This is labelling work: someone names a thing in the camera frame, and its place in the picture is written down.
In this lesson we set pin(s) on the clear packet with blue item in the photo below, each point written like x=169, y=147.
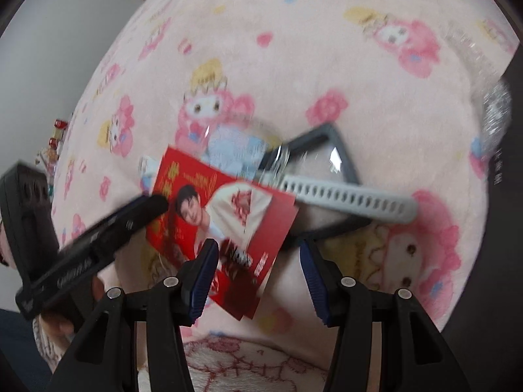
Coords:
x=233, y=143

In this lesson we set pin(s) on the red-lidded jar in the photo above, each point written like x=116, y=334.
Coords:
x=53, y=142
x=60, y=124

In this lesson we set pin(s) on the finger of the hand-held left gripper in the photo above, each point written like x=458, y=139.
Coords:
x=130, y=222

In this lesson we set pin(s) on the red photo card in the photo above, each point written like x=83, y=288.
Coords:
x=245, y=212

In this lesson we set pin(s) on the person's left hand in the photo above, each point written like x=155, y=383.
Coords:
x=61, y=321

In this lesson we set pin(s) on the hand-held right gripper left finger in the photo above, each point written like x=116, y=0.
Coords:
x=202, y=286

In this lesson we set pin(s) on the black picture frame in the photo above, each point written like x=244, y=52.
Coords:
x=347, y=159

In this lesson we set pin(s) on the pink printed blanket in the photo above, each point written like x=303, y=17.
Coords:
x=310, y=57

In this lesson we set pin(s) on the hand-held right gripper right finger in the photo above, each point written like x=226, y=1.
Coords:
x=316, y=286

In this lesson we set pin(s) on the clear crinkled plastic wrap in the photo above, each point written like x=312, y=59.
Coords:
x=496, y=102

